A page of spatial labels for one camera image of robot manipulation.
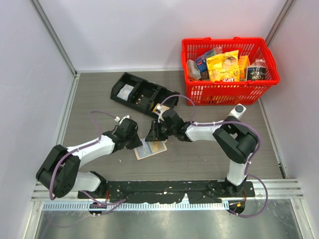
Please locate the red plastic shopping basket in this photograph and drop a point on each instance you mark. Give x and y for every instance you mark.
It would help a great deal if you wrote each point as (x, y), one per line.
(229, 93)

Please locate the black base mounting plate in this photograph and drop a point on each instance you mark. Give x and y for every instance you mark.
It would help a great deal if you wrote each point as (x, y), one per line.
(169, 192)

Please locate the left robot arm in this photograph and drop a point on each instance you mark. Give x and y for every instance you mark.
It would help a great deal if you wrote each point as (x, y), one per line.
(60, 174)

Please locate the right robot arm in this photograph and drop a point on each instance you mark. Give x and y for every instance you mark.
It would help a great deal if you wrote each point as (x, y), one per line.
(236, 139)

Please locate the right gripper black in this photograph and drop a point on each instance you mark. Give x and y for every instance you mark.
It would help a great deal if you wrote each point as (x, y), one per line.
(154, 134)

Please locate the yellow chips bag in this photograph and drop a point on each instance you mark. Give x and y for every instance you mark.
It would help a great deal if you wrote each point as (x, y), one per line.
(224, 67)

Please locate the brown chocolate box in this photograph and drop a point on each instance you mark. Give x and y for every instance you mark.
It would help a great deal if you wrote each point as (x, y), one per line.
(204, 76)

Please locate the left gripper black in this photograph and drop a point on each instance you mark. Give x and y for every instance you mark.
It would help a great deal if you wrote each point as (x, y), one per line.
(137, 143)

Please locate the gold card in tray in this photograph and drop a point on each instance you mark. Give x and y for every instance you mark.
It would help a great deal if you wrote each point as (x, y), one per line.
(157, 109)

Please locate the beige leather card holder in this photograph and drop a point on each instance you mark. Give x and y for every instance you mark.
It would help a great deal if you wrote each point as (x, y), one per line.
(149, 149)

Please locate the green sponge pack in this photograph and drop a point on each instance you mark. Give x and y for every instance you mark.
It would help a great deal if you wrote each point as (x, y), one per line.
(210, 53)

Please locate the orange snack box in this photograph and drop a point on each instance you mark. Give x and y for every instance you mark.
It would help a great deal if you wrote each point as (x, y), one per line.
(243, 64)

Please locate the grey wrapped package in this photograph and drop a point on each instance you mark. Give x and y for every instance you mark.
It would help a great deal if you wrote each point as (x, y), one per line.
(193, 70)

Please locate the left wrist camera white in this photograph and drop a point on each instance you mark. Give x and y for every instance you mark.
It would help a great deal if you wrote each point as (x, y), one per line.
(119, 119)

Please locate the black three-compartment tray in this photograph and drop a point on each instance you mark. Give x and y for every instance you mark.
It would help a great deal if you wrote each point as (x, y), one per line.
(145, 94)

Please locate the black round can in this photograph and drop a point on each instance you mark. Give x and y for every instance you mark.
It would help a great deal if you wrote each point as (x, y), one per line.
(256, 73)

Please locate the blue snack box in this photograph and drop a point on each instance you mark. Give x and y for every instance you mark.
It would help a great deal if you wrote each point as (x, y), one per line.
(201, 63)

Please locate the white cards in tray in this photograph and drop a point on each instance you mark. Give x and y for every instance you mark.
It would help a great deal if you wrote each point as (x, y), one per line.
(125, 91)

